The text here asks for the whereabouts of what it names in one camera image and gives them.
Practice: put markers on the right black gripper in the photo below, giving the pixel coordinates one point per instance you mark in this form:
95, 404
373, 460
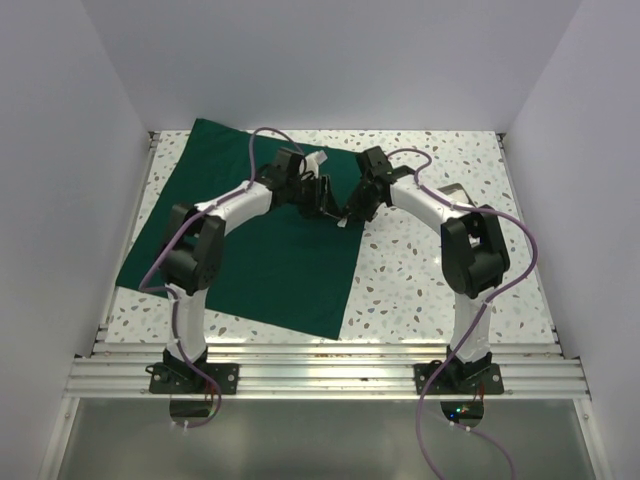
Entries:
355, 209

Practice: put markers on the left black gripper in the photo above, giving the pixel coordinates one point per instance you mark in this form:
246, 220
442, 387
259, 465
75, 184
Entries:
319, 203

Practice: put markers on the green surgical cloth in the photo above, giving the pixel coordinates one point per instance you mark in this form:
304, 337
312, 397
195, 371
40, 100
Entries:
280, 269

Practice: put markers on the metal instrument tray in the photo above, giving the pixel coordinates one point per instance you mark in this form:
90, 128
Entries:
457, 193

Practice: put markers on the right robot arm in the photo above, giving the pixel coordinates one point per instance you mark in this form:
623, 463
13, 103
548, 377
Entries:
473, 252

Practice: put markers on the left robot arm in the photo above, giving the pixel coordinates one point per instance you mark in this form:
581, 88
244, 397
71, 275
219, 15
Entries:
192, 253

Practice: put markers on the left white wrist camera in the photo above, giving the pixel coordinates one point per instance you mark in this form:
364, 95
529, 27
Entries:
314, 160

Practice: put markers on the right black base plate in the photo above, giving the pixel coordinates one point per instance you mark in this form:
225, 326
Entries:
456, 381

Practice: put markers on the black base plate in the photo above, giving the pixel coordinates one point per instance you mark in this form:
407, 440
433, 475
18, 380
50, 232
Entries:
456, 381
165, 380

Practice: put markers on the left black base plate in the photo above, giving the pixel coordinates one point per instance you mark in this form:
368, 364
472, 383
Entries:
165, 380

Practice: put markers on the aluminium mounting rail frame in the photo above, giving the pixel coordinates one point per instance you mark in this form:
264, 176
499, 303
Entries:
312, 407

